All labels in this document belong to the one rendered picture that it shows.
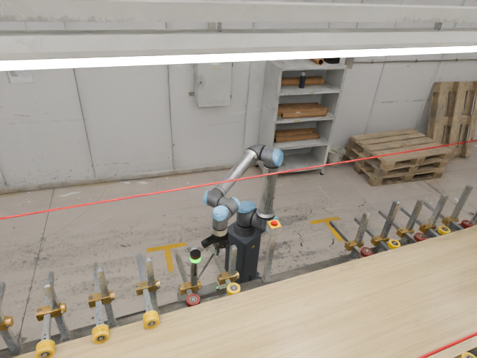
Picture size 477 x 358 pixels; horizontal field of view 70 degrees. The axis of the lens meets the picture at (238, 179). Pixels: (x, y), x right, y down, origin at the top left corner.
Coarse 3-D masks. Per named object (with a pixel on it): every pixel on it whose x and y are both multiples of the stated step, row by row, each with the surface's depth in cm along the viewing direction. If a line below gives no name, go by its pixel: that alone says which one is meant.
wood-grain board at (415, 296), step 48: (432, 240) 253; (288, 288) 208; (336, 288) 210; (384, 288) 212; (432, 288) 214; (144, 336) 177; (192, 336) 178; (240, 336) 180; (288, 336) 181; (336, 336) 183; (384, 336) 185; (432, 336) 186
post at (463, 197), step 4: (468, 188) 270; (472, 188) 270; (464, 192) 273; (468, 192) 272; (464, 196) 274; (460, 200) 278; (464, 200) 276; (460, 204) 278; (456, 208) 282; (460, 208) 280; (456, 212) 282; (452, 216) 287; (456, 216) 285
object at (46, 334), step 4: (48, 272) 200; (52, 272) 200; (48, 276) 198; (52, 276) 198; (48, 280) 195; (52, 280) 196; (48, 304) 182; (44, 316) 176; (48, 316) 176; (44, 320) 174; (48, 320) 174; (44, 324) 173; (48, 324) 173; (44, 328) 171; (48, 328) 171; (44, 332) 169; (48, 332) 169; (44, 336) 167; (48, 336) 167
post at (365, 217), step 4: (364, 212) 239; (364, 216) 239; (368, 216) 238; (364, 220) 240; (360, 224) 245; (364, 224) 242; (360, 228) 246; (364, 228) 244; (360, 232) 246; (364, 232) 247; (356, 236) 251; (360, 236) 248; (356, 240) 252; (360, 240) 250; (352, 252) 258
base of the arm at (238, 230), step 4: (236, 224) 289; (236, 228) 289; (240, 228) 286; (244, 228) 285; (248, 228) 286; (252, 228) 288; (236, 232) 289; (240, 232) 287; (244, 232) 287; (248, 232) 287; (252, 232) 289; (240, 236) 288; (244, 236) 287; (248, 236) 288
